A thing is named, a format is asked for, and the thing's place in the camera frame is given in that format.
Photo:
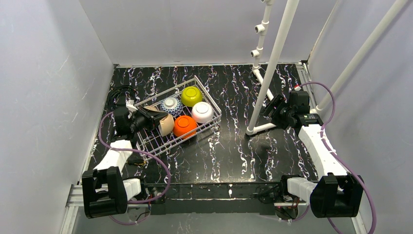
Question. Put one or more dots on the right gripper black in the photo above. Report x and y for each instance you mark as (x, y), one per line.
(276, 105)

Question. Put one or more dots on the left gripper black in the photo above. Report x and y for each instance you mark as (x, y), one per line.
(146, 119)

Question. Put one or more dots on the cream bowl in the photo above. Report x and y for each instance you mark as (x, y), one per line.
(184, 126)
(151, 109)
(166, 125)

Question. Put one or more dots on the red patterned bowl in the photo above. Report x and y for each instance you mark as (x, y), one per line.
(172, 106)

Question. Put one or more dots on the yellow-green bowl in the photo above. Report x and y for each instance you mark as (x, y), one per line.
(190, 96)

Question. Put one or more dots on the white bowl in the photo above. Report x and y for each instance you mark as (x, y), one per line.
(202, 112)

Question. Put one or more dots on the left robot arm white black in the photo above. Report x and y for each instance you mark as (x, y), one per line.
(104, 190)

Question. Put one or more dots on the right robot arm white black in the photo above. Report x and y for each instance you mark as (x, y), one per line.
(338, 192)

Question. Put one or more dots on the yellow black screwdriver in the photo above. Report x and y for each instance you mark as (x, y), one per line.
(137, 162)

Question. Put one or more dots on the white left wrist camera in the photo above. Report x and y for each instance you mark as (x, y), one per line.
(130, 106)

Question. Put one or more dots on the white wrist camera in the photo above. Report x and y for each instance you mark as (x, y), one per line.
(314, 111)
(130, 106)

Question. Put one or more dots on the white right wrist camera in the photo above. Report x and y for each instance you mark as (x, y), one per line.
(314, 111)

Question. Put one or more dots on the white wire dish rack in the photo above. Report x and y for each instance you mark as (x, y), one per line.
(151, 141)

